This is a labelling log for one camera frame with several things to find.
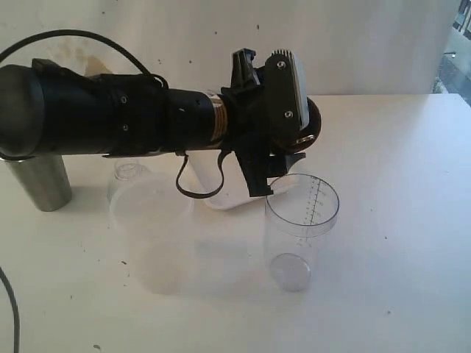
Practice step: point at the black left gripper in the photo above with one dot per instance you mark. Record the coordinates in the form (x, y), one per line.
(261, 151)

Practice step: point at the brown wooden cup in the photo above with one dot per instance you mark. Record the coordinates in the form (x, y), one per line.
(313, 128)

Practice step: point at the gold coin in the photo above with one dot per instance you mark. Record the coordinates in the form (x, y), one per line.
(305, 139)

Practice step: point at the stainless steel cup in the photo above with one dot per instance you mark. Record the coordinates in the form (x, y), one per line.
(44, 179)

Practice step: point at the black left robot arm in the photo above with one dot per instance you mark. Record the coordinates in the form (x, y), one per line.
(47, 109)

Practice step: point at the clear graduated shaker cup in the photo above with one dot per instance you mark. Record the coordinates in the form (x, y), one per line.
(302, 210)

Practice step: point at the clear plastic shaker lid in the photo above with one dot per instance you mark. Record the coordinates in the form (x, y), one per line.
(125, 170)

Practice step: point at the frosted plastic deli container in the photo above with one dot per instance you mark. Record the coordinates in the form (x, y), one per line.
(151, 215)

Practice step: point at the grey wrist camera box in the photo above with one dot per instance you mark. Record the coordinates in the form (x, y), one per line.
(284, 91)

